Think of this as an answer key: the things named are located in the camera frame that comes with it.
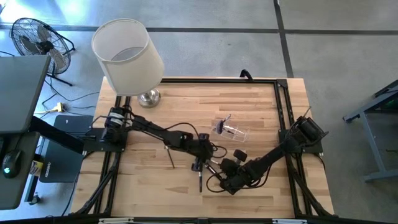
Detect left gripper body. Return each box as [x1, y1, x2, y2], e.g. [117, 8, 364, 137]
[190, 138, 216, 164]

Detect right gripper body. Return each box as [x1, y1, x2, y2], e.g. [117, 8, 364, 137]
[231, 165, 250, 185]

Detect thin black makeup brush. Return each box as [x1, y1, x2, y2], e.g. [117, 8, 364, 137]
[210, 159, 224, 182]

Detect large fluffy powder brush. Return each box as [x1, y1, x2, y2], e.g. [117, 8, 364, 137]
[216, 113, 232, 135]

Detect clear acrylic organizer container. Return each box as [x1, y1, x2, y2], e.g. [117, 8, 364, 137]
[211, 117, 250, 143]

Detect silver aluminium bar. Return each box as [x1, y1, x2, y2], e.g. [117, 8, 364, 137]
[98, 217, 135, 224]
[272, 218, 308, 224]

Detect black chair back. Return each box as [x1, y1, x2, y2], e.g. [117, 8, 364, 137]
[239, 68, 254, 82]

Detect table lamp white shade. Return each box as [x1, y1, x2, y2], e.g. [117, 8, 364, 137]
[91, 17, 165, 109]

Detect black computer case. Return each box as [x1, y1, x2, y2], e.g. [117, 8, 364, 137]
[39, 114, 95, 184]

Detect black diagonal desk bar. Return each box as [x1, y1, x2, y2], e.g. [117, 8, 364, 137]
[29, 116, 85, 155]

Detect yellow label sticker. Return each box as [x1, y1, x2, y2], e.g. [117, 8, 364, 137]
[30, 159, 44, 177]

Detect dark desk surface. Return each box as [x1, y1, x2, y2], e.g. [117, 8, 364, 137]
[0, 130, 41, 210]

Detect black computer mouse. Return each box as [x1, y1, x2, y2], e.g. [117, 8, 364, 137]
[2, 149, 23, 179]

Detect grey desk top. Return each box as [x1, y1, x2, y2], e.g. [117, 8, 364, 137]
[0, 55, 52, 134]

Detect black floor fan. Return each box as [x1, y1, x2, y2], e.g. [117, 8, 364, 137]
[9, 17, 76, 87]

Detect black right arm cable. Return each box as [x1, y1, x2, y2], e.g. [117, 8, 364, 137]
[205, 167, 271, 194]

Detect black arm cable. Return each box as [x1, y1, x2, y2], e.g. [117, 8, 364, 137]
[205, 167, 271, 194]
[161, 121, 228, 159]

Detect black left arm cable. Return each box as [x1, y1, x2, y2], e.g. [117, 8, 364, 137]
[161, 121, 228, 159]

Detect black aluminium table frame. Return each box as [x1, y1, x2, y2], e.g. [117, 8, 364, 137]
[70, 77, 336, 224]

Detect grey metal table frame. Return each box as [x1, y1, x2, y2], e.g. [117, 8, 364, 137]
[342, 79, 398, 183]

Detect black floor cable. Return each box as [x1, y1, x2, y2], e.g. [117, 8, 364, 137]
[43, 76, 100, 103]

